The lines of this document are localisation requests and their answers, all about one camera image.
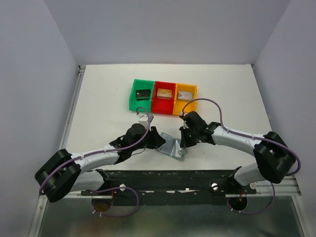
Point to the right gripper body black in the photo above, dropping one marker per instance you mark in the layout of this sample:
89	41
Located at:
189	137

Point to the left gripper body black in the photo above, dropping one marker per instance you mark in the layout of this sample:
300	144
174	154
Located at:
146	142

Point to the sage green card holder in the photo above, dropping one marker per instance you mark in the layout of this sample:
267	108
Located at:
182	151

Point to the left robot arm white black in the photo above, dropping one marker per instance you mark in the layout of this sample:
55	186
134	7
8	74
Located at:
58	175

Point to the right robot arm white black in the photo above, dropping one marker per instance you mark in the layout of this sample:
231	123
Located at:
273	159

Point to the black card stack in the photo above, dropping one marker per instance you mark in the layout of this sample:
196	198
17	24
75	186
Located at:
143	94

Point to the silver card stack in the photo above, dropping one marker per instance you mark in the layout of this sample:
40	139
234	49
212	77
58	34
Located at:
185	96

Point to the tan card stack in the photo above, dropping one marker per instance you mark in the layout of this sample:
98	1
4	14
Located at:
164	94

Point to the red plastic bin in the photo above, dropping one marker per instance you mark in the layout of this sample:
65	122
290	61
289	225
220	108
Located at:
163	106

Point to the yellow plastic bin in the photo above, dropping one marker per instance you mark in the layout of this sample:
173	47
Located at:
179	105

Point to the green plastic bin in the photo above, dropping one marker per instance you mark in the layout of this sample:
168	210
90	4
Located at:
141	84

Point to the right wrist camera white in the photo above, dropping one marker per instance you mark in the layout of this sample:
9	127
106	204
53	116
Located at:
182	116

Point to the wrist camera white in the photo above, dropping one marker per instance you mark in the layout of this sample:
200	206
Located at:
144	119
182	116

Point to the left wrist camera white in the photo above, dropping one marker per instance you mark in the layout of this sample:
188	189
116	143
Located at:
144	119

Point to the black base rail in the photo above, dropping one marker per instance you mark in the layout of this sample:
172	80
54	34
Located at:
168	187

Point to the aluminium frame rail left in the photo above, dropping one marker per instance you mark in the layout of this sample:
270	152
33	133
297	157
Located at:
72	107

